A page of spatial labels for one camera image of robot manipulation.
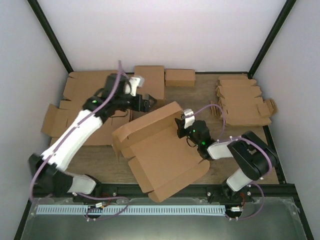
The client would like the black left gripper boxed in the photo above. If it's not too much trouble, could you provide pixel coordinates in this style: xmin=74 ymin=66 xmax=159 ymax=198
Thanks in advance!
xmin=113 ymin=93 xmax=157 ymax=113

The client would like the large cardboard box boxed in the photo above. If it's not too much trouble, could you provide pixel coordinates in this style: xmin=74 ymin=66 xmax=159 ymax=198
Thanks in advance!
xmin=111 ymin=101 xmax=210 ymax=190

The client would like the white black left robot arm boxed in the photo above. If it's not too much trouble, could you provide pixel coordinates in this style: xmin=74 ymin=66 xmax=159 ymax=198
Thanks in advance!
xmin=28 ymin=72 xmax=157 ymax=202

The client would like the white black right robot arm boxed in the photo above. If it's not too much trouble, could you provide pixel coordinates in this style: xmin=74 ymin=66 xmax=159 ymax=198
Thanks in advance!
xmin=174 ymin=118 xmax=279 ymax=202

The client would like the tall folded cardboard box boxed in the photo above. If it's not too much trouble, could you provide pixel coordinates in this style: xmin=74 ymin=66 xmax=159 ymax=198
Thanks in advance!
xmin=134 ymin=65 xmax=165 ymax=107

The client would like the small folded cardboard box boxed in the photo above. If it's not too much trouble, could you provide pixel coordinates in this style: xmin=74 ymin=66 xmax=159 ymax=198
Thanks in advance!
xmin=165 ymin=69 xmax=196 ymax=87

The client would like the stack of small cardboard blanks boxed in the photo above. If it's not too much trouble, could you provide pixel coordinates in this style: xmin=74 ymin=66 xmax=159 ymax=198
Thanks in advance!
xmin=211 ymin=74 xmax=278 ymax=127

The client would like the flat cardboard blank back left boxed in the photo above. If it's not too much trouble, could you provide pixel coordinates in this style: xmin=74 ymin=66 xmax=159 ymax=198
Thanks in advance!
xmin=63 ymin=70 xmax=118 ymax=101

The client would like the flat cardboard blank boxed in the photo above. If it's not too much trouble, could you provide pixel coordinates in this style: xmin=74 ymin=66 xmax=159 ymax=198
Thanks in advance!
xmin=41 ymin=100 xmax=132 ymax=146
xmin=63 ymin=70 xmax=118 ymax=101

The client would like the flat cardboard blank front left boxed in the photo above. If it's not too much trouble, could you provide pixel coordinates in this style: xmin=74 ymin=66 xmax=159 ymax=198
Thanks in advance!
xmin=41 ymin=100 xmax=132 ymax=146

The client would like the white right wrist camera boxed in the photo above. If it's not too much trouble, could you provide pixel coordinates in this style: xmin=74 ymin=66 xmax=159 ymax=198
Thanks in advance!
xmin=181 ymin=108 xmax=195 ymax=129

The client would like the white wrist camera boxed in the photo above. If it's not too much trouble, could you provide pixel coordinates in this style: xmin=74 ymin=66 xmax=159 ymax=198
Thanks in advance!
xmin=124 ymin=76 xmax=145 ymax=97
xmin=181 ymin=108 xmax=195 ymax=129

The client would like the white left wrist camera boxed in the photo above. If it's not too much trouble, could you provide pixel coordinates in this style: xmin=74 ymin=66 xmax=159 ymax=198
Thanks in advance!
xmin=124 ymin=76 xmax=145 ymax=97

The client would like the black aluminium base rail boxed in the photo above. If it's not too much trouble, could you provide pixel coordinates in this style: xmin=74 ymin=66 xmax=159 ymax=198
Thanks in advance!
xmin=32 ymin=183 xmax=296 ymax=204

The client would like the black left corner frame post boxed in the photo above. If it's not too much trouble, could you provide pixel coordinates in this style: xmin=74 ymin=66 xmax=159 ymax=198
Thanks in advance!
xmin=27 ymin=0 xmax=74 ymax=73

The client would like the black corner frame post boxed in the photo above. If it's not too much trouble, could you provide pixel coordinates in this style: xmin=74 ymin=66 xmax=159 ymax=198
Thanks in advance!
xmin=27 ymin=0 xmax=74 ymax=73
xmin=247 ymin=0 xmax=297 ymax=79

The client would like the light blue slotted cable duct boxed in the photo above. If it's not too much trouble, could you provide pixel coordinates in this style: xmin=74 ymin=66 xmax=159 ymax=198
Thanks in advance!
xmin=36 ymin=204 xmax=226 ymax=216

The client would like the black right corner frame post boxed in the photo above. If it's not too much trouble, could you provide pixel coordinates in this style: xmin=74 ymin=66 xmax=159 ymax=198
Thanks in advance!
xmin=247 ymin=0 xmax=297 ymax=79

